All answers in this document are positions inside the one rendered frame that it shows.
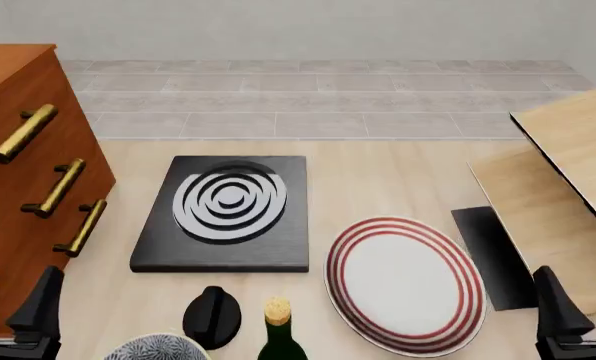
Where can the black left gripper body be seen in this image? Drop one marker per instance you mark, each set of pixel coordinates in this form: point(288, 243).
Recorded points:
point(18, 350)

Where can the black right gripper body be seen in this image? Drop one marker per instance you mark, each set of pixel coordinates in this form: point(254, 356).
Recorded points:
point(578, 350)

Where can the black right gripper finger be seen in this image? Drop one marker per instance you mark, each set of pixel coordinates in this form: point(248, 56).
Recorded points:
point(555, 315)

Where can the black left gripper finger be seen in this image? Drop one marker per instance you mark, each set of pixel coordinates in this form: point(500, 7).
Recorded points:
point(40, 311)

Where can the wooden cabinet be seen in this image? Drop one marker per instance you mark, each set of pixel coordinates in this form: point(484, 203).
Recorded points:
point(13, 202)

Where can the green wine bottle with cork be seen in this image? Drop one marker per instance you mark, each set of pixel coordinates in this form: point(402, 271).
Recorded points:
point(281, 345)

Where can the pale wooden shelf stand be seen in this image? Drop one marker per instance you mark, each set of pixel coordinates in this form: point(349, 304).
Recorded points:
point(538, 210)

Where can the patterned grey bowl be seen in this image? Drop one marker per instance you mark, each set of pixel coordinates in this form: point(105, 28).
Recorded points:
point(153, 348)

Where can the flat black stove plate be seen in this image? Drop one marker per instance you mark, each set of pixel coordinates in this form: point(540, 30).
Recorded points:
point(163, 247)

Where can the white plate with red rings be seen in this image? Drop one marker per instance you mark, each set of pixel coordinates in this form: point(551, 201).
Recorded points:
point(403, 285)

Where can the round black stove knob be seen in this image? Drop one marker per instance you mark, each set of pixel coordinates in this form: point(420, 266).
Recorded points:
point(212, 318)

